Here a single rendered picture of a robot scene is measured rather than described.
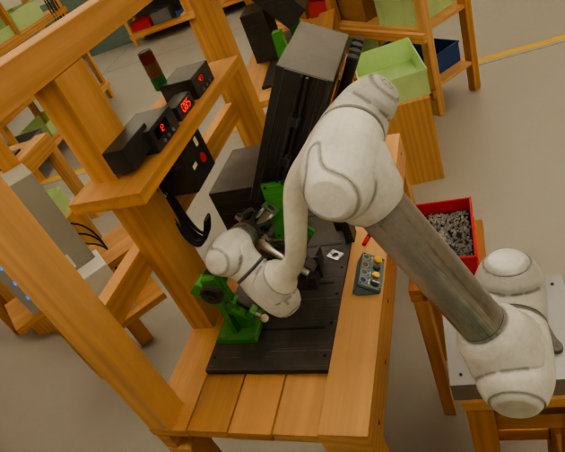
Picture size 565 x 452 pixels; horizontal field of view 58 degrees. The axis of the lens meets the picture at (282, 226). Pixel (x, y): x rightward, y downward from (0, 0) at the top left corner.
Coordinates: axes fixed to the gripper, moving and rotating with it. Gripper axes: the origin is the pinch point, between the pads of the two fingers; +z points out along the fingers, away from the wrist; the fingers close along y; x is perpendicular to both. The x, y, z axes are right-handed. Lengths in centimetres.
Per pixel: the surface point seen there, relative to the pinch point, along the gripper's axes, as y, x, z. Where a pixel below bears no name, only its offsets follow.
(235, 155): 25.7, 1.7, 32.0
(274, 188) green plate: 2.3, -8.2, 3.0
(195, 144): 31.0, -7.7, -3.0
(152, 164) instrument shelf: 32.2, -5.5, -26.7
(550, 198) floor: -121, -34, 167
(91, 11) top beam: 70, -30, -19
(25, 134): 347, 276, 372
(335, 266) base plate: -30.1, 7.2, 12.2
